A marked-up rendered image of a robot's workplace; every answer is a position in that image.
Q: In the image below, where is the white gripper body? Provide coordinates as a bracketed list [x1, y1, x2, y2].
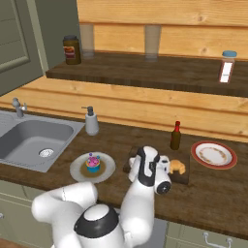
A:
[128, 155, 171, 183]

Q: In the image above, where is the golden croissant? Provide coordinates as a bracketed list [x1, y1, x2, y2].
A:
[169, 159, 187, 175]

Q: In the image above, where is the dark wooden cutting board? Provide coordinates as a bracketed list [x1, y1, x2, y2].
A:
[122, 144, 192, 186]

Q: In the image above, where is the dark wooden cabinet shelf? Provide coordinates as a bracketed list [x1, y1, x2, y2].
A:
[45, 51, 248, 99]

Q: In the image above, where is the dark jam jar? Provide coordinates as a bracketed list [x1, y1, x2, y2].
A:
[62, 34, 82, 66]

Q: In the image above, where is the blue-lidded spice jar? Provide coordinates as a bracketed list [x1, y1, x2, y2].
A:
[218, 49, 238, 84]

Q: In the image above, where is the grey-green cabinet door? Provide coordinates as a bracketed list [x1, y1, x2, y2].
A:
[0, 0, 45, 97]

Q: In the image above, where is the colourful cupcake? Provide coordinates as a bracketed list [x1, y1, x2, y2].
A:
[84, 152, 102, 173]

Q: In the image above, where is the dark red-capped sauce bottle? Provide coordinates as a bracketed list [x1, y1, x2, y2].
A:
[170, 120, 182, 151]

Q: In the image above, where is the grey plate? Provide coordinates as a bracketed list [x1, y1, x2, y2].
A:
[69, 151, 116, 185]

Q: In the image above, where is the white soap dispenser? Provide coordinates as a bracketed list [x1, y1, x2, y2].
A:
[80, 106, 101, 137]

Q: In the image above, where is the grey appliance front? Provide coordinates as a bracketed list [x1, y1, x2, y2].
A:
[146, 217, 170, 248]

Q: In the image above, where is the red-rimmed white plate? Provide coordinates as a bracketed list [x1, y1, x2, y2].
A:
[190, 139, 238, 171]

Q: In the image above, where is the pale green drawer front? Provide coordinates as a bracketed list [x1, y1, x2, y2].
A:
[164, 221, 248, 248]

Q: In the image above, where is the grey steel sink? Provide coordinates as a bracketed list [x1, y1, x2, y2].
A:
[0, 109, 86, 173]

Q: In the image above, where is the pale green cupboard front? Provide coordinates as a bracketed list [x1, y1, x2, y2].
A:
[0, 178, 56, 248]

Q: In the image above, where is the clear drinking glass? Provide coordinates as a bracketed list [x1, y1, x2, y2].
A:
[143, 24, 162, 61]
[78, 22, 96, 59]

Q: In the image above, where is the grey tap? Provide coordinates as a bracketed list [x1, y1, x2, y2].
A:
[12, 97, 29, 119]

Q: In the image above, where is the white drawer handle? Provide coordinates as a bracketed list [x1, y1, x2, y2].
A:
[201, 232, 233, 248]

